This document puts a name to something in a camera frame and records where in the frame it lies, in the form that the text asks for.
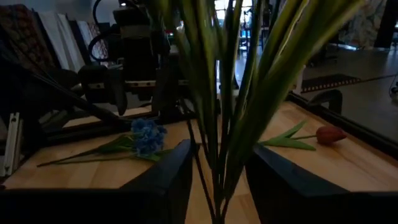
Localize orange black striped mat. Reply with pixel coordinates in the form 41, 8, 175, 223
300, 73, 363, 94

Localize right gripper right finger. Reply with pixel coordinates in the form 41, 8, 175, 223
244, 144, 349, 224

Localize brown patterned fabric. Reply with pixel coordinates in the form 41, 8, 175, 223
0, 4, 58, 75

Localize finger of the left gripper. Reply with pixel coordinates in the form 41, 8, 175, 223
107, 70, 129, 116

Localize leaf print curtain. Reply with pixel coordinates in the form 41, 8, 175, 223
338, 0, 389, 49

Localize white boards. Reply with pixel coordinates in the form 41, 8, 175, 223
37, 12, 94, 72

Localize blue artificial flower bunch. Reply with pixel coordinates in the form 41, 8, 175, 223
146, 0, 364, 224
36, 118, 175, 168

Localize white appliance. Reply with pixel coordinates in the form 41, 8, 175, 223
292, 65, 307, 96

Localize white bracket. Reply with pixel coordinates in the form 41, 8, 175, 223
0, 111, 24, 178

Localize red artificial tulip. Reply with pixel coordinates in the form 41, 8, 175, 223
257, 120, 348, 152

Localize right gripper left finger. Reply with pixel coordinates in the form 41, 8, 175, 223
120, 139, 195, 224

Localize black table clamp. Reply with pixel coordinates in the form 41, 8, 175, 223
307, 89, 343, 115

